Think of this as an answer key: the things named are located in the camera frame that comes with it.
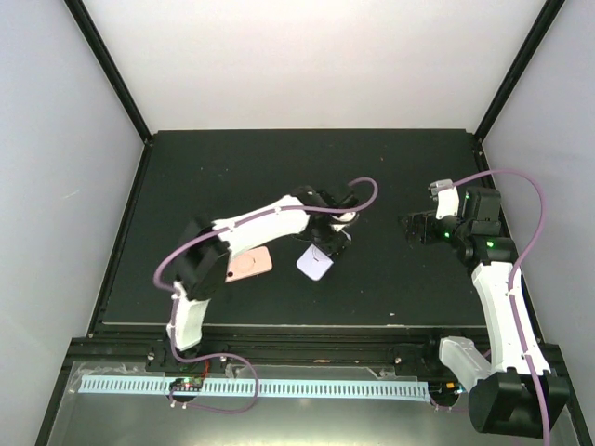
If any lavender phone case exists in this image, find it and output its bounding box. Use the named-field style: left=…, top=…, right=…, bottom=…
left=296, top=244, right=334, bottom=282

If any pink cased phone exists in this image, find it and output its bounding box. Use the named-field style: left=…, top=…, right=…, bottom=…
left=226, top=246, right=272, bottom=282

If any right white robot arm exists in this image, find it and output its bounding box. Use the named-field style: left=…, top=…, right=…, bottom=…
left=402, top=179, right=570, bottom=441

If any light blue slotted cable duct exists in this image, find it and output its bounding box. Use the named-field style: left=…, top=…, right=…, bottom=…
left=78, top=375, right=430, bottom=402

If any small circuit board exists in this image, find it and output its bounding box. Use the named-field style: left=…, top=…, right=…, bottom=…
left=169, top=377, right=204, bottom=393

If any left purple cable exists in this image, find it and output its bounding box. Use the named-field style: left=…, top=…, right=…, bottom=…
left=152, top=177, right=379, bottom=363

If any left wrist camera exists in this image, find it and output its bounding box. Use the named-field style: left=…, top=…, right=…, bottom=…
left=330, top=212, right=359, bottom=232

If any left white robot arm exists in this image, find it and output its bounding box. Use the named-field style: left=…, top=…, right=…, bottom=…
left=153, top=183, right=364, bottom=371

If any black aluminium front rail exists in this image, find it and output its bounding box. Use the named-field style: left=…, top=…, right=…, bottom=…
left=69, top=324, right=563, bottom=373

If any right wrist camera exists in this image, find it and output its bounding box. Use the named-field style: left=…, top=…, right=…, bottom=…
left=429, top=179, right=459, bottom=220

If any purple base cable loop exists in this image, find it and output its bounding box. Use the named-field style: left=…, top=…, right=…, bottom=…
left=166, top=352, right=264, bottom=414

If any left black frame post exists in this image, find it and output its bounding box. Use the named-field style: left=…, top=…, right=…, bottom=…
left=64, top=0, right=152, bottom=144

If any right black frame post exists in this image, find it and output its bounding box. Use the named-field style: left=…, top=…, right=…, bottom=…
left=474, top=0, right=565, bottom=143

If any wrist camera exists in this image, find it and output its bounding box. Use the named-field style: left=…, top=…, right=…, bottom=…
left=429, top=179, right=459, bottom=220
left=330, top=212, right=359, bottom=232

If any black frame post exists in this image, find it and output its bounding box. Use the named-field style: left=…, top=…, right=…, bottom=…
left=64, top=0, right=152, bottom=144
left=474, top=0, right=565, bottom=143

